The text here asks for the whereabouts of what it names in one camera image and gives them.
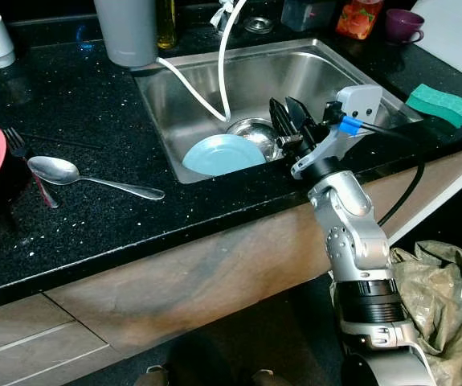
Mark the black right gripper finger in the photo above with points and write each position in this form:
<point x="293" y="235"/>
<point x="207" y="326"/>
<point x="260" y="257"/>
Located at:
<point x="279" y="119"/>
<point x="300" y="117"/>

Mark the silver metal spoon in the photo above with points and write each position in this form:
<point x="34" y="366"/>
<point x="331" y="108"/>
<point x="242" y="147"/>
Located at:
<point x="54" y="170"/>

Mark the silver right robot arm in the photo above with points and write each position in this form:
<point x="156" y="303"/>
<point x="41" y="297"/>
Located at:
<point x="351" y="233"/>

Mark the stainless steel bowl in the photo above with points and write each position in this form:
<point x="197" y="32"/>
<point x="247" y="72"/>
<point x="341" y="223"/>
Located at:
<point x="255" y="133"/>

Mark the light blue plate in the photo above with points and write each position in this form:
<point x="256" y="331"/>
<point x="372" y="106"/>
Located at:
<point x="218" y="157"/>

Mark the stainless steel sink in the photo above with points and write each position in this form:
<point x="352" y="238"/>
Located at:
<point x="214" y="88"/>

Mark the round metal sink cap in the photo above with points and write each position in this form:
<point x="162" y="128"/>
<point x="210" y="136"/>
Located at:
<point x="259" y="25"/>

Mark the dark translucent container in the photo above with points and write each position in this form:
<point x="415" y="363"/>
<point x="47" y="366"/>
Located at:
<point x="307" y="14"/>

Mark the orange juice carton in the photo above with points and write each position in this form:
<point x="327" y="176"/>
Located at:
<point x="357" y="18"/>

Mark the purple cup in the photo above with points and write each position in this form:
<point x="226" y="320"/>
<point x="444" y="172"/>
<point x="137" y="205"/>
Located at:
<point x="402" y="24"/>

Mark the green sponge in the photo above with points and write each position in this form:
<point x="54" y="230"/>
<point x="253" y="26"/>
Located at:
<point x="439" y="103"/>

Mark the olive oil bottle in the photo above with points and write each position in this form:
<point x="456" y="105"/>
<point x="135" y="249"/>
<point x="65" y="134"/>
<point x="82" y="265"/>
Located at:
<point x="166" y="24"/>

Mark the narrow beige cabinet door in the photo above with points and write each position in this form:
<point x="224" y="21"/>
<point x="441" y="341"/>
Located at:
<point x="447" y="181"/>

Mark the grey tumbler red badge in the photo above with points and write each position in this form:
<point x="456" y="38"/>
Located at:
<point x="126" y="32"/>

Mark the wide beige cabinet door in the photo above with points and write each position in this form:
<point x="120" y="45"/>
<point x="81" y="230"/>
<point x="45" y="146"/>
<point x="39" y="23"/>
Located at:
<point x="198" y="281"/>

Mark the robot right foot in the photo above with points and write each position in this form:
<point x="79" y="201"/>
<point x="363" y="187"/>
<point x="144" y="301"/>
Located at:
<point x="271" y="379"/>

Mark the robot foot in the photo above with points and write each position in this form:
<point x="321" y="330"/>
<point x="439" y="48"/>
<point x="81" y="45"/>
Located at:
<point x="271" y="379"/>
<point x="152" y="378"/>

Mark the metal fork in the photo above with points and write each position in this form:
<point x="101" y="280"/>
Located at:
<point x="15" y="143"/>

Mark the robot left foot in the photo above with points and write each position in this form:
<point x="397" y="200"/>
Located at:
<point x="152" y="378"/>

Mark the beige drawer front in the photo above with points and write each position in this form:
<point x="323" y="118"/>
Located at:
<point x="10" y="326"/>
<point x="22" y="366"/>

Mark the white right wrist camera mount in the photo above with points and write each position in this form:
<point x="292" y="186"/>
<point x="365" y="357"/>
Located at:
<point x="359" y="100"/>

